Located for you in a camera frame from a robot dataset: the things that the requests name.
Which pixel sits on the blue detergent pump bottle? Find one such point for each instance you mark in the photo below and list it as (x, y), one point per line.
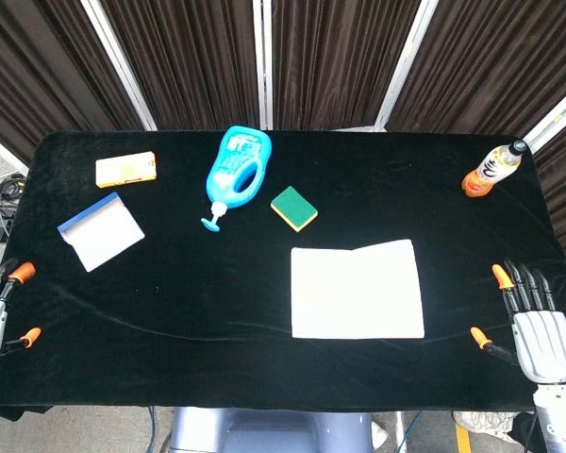
(238, 172)

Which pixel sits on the yellow rectangular box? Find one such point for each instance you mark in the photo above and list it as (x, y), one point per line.
(125, 168)

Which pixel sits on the dark brown curtain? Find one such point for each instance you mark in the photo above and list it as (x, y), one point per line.
(311, 61)

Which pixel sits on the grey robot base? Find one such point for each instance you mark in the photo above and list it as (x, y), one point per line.
(271, 430)

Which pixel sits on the white cloth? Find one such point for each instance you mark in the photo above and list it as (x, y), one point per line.
(356, 290)

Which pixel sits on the white notepad with blue spine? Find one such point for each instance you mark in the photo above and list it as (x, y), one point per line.
(103, 232)

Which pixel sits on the orange drink bottle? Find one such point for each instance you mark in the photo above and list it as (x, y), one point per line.
(493, 171)

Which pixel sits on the green yellow sponge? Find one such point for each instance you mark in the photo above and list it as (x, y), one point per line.
(294, 208)

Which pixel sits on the black velvet tablecloth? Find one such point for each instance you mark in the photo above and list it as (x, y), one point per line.
(273, 368)

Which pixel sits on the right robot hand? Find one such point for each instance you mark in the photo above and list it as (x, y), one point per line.
(542, 340)

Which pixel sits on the white curtain frame post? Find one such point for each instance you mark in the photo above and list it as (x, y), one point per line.
(262, 63)
(119, 63)
(403, 63)
(554, 115)

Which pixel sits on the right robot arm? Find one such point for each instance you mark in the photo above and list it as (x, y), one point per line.
(560, 417)

